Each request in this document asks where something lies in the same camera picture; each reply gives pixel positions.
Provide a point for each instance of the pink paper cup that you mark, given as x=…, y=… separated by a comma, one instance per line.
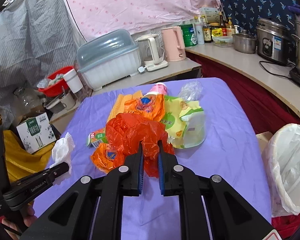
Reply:
x=157, y=89

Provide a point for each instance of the dish rack with grey lid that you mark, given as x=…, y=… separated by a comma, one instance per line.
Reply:
x=108, y=58

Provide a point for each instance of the small steel pot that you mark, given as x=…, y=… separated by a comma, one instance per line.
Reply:
x=59, y=103

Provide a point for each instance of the small green snack box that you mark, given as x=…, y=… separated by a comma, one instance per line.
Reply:
x=96, y=138

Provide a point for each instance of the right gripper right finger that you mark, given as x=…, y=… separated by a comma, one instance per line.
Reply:
x=210, y=208

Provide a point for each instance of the white cup blender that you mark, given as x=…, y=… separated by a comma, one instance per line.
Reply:
x=75, y=85

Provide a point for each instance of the red skirt cloth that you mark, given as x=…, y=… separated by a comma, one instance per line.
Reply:
x=265, y=111

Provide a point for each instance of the green tin can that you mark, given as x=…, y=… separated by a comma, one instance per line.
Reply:
x=189, y=35

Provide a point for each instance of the navy patterned cloth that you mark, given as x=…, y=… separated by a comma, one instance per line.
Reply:
x=245, y=13

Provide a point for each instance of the trash bin with white liner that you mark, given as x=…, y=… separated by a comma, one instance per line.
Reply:
x=281, y=159

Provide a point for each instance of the white green cardboard box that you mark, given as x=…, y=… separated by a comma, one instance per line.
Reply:
x=36, y=133

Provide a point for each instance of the orange snack wrapper front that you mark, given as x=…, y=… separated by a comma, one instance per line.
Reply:
x=107, y=157

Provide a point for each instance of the white tissue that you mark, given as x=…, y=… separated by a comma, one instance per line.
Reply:
x=61, y=152

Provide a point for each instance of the pink electric kettle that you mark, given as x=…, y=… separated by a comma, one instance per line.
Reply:
x=173, y=43

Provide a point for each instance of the clear crumpled plastic bag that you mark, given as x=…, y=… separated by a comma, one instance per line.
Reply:
x=191, y=91

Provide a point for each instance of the grey striped cloth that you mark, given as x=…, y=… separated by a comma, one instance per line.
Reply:
x=35, y=40

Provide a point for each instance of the person's left hand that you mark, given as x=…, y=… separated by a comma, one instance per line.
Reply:
x=29, y=218

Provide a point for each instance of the silver rice cooker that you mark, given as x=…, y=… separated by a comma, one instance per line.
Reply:
x=272, y=41

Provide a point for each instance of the clear food container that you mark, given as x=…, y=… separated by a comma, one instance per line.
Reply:
x=223, y=41

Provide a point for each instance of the pink dotted curtain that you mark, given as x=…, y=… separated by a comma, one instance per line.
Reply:
x=94, y=18

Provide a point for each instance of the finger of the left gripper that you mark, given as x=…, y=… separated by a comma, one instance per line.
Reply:
x=57, y=171

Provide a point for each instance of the orange snack wrapper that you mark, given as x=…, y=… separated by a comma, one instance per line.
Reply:
x=151, y=107
x=107, y=157

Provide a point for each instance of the white slim bottle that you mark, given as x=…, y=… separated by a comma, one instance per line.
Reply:
x=199, y=31

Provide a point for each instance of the dark soy sauce bottle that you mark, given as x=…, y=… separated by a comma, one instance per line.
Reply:
x=206, y=30

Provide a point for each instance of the yellow fabric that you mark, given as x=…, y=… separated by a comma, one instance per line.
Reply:
x=19, y=162

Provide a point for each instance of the white carton box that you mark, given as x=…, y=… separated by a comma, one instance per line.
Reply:
x=211, y=14

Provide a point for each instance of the white glass electric kettle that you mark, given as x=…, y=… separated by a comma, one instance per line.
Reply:
x=152, y=53

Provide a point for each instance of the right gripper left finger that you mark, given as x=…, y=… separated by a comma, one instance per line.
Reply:
x=91, y=208

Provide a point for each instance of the red plastic bag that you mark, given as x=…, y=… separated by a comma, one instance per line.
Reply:
x=127, y=131

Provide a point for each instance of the yellow seasoning packet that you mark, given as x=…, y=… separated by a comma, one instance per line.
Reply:
x=217, y=32

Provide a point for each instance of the orange waffle cloth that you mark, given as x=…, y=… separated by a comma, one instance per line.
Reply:
x=119, y=105

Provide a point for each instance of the orange snack wrapper back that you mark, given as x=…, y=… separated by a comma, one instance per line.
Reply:
x=151, y=107

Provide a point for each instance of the yellow green snack bag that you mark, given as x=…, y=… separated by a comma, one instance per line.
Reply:
x=184, y=122

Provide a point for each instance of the red plastic basin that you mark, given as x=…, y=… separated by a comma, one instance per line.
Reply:
x=58, y=85

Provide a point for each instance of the steel pot with lid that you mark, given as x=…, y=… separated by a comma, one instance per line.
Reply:
x=244, y=42

